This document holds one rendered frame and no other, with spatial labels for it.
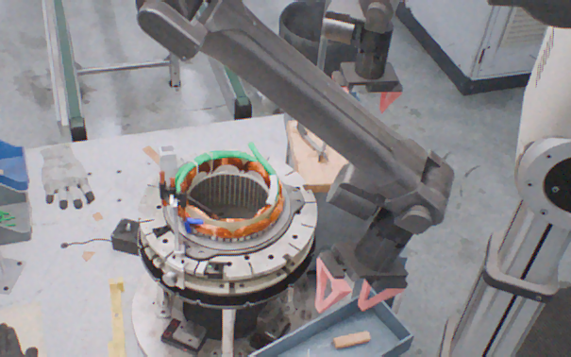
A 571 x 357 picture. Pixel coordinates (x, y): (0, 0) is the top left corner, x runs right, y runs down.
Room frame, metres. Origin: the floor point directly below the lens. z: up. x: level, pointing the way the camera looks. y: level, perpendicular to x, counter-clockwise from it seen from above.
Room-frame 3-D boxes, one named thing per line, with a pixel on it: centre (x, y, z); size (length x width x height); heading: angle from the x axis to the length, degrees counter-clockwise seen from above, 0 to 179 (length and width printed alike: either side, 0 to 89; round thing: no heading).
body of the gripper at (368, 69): (1.08, -0.13, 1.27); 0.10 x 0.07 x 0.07; 104
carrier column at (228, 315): (0.70, 0.08, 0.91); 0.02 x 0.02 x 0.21
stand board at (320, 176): (1.06, -0.10, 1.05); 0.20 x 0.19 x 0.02; 12
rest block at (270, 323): (0.77, 0.00, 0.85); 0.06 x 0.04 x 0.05; 154
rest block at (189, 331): (0.73, 0.16, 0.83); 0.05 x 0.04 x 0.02; 72
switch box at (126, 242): (0.98, 0.32, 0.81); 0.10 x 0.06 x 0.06; 80
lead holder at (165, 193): (0.73, 0.18, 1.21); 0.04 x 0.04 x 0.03; 18
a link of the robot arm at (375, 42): (1.08, -0.13, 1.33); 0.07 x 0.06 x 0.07; 76
